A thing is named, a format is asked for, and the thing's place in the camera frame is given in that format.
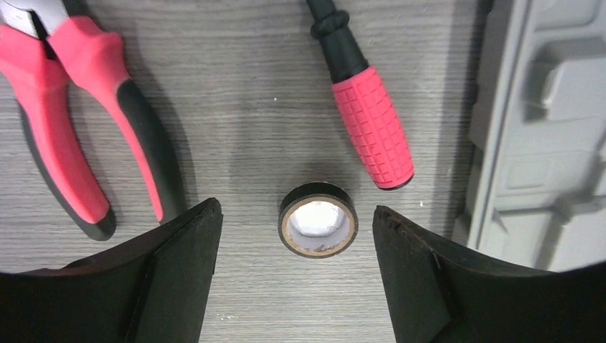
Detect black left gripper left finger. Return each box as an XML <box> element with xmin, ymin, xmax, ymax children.
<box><xmin>1</xmin><ymin>198</ymin><xmax>223</xmax><ymax>342</ymax></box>

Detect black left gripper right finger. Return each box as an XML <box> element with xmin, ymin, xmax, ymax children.
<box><xmin>372</xmin><ymin>206</ymin><xmax>605</xmax><ymax>342</ymax></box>

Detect black electrical tape roll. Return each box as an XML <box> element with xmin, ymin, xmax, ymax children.
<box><xmin>277</xmin><ymin>182</ymin><xmax>359</xmax><ymax>259</ymax></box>

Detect grey plastic tool case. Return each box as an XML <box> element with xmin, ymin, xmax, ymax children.
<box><xmin>452</xmin><ymin>1</ymin><xmax>605</xmax><ymax>272</ymax></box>

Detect red handled screwdriver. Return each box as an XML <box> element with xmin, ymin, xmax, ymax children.
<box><xmin>307</xmin><ymin>1</ymin><xmax>414</xmax><ymax>190</ymax></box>

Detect red black pliers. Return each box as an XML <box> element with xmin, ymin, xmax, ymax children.
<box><xmin>1</xmin><ymin>1</ymin><xmax>187</xmax><ymax>241</ymax></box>

